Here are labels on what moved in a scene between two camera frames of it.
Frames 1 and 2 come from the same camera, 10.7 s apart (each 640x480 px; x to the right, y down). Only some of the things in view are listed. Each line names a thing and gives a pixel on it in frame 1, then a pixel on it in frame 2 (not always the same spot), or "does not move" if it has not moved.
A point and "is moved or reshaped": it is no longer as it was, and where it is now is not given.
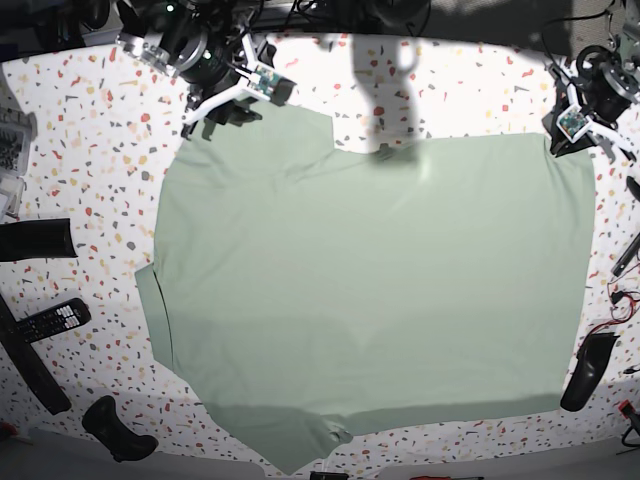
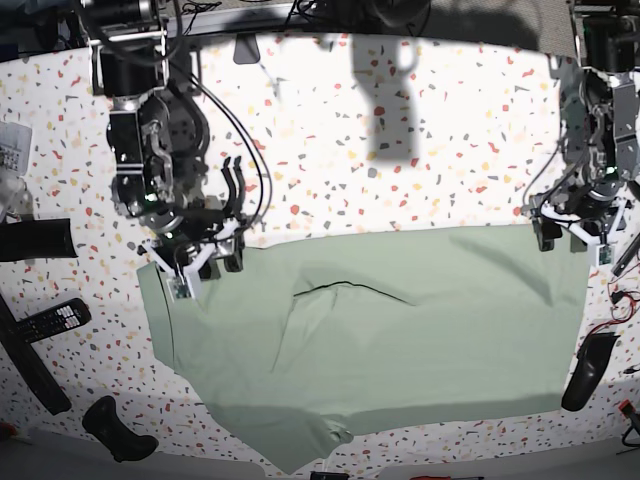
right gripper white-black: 236,102 → 196,246
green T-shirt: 306,291 is moved or reshaped
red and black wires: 622,304 does not move
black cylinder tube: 37,238 does not move
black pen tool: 626,257 does not move
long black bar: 31,363 does not move
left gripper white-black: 571,123 → 588,221
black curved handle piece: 101,419 does not move
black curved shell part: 591,356 does not move
